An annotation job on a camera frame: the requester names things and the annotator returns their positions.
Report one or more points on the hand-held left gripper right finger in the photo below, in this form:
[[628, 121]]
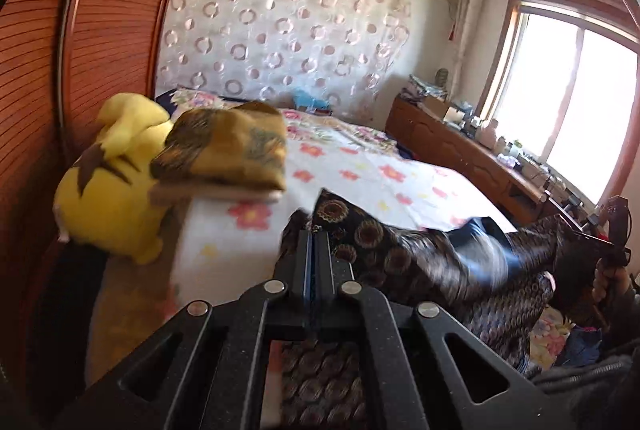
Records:
[[322, 270]]

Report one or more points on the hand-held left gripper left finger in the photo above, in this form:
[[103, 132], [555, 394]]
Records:
[[304, 270]]

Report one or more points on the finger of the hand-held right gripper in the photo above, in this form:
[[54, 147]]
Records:
[[595, 244]]

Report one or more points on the navy circle-patterned collared shirt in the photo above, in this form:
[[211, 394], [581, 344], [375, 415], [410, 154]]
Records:
[[400, 255]]

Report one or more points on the person's right forearm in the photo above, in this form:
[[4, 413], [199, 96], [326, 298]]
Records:
[[600, 385]]

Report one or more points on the person's right hand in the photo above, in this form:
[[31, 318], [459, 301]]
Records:
[[619, 287]]

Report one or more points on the floral bed sheet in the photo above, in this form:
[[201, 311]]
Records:
[[350, 169]]

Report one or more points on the wooden framed window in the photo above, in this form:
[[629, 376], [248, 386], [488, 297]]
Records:
[[560, 99]]

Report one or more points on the golden folded cloth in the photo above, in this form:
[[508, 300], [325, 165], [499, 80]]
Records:
[[220, 149]]

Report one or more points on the pink kettle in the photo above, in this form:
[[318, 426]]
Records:
[[487, 132]]

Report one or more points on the blue tissue packet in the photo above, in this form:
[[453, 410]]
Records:
[[307, 99]]

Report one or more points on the wooden sideboard cabinet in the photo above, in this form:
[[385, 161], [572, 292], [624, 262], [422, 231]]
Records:
[[450, 149]]

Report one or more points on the cardboard box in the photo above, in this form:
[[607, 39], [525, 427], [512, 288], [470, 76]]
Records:
[[440, 105]]

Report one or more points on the yellow plush toy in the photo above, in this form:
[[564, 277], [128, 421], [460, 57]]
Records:
[[110, 200]]

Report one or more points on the stack of folded cloths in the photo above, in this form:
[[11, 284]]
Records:
[[420, 87]]

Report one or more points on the sheer circle-patterned curtain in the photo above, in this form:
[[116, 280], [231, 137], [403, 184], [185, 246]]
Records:
[[280, 34]]

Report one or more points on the white window curtain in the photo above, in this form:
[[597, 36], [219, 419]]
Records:
[[470, 19]]

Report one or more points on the wooden louvred wardrobe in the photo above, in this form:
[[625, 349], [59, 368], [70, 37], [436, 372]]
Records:
[[110, 9]]

